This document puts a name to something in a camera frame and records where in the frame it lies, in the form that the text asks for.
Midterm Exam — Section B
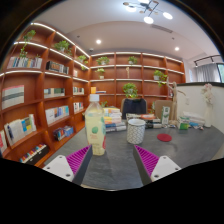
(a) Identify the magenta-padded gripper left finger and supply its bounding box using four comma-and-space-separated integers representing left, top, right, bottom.
42, 144, 94, 186

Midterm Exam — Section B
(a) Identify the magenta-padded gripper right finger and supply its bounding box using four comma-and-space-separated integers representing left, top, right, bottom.
132, 144, 182, 186

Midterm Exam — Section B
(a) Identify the flat round red coaster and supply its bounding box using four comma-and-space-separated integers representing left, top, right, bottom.
156, 133, 173, 143

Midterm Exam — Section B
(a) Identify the white patterned mug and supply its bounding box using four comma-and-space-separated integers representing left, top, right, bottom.
126, 118, 147, 145

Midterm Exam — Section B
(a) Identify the small green box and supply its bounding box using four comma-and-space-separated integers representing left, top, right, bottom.
177, 116, 191, 131

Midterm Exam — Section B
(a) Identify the low stack of books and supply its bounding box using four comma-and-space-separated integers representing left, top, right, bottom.
126, 112, 163, 130

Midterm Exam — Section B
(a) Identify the clear drink bottle white cap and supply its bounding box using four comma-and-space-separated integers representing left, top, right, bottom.
84, 94, 107, 157

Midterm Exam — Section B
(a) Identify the green and white carton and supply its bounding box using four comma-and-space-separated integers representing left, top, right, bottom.
160, 105, 171, 126

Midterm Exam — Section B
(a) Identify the wooden bookshelf unit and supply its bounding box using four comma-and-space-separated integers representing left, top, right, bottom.
0, 21, 187, 168

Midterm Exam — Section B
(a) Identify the tan chair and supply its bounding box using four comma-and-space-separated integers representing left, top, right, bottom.
153, 99, 174, 118

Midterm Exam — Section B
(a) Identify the wooden artist mannequin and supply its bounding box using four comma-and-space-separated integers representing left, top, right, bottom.
166, 81, 187, 127

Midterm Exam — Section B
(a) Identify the dark office chair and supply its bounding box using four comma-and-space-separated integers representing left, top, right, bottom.
120, 97, 149, 116

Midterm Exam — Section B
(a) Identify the white vase with flowers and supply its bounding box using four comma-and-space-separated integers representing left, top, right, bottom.
200, 82, 215, 129

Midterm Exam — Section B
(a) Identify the grey window curtain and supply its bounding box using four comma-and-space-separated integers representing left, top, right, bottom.
195, 62, 222, 84

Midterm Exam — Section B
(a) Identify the branched ceiling lamp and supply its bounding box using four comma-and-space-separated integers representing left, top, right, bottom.
122, 0, 174, 25

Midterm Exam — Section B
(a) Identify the black track light rail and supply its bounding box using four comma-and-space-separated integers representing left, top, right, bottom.
193, 54, 222, 68

